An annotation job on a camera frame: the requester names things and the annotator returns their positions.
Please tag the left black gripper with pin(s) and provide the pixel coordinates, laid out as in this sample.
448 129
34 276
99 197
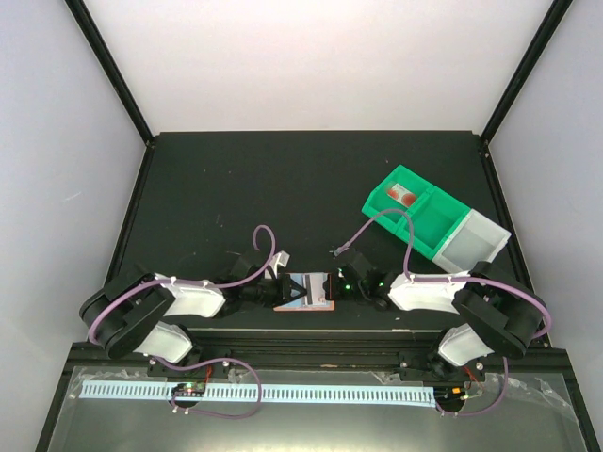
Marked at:
284 293

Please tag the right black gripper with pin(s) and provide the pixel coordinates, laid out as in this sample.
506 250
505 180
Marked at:
334 290

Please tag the brown leather card holder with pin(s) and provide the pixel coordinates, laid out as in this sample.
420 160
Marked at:
308 294

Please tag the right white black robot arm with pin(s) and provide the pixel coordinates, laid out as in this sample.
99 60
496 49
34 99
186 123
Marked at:
499 316

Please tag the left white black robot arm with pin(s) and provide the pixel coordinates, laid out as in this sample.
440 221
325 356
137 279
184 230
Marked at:
128 315

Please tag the red circle card in bin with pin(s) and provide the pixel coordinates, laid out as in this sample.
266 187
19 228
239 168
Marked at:
401 194

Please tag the green plastic bin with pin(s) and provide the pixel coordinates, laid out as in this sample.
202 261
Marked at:
378 201
435 215

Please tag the left small circuit board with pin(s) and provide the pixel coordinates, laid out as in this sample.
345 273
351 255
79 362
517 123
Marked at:
188 389

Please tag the small circuit board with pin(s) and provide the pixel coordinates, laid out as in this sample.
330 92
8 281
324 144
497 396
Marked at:
450 393
188 389

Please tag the clear plastic bin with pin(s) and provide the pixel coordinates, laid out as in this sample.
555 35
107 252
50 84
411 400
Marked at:
476 238

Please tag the right small circuit board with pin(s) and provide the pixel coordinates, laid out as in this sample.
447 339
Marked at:
450 393

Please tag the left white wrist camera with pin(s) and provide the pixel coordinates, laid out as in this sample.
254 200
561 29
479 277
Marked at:
277 261

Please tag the light blue slotted cable duct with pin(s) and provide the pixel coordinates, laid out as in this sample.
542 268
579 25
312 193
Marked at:
268 393

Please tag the left black frame post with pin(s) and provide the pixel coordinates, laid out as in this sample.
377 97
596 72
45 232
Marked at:
98 46

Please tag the black frame post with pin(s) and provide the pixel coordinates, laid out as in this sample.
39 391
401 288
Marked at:
539 42
98 46

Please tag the right black frame post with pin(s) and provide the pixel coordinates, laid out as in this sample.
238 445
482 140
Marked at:
539 42

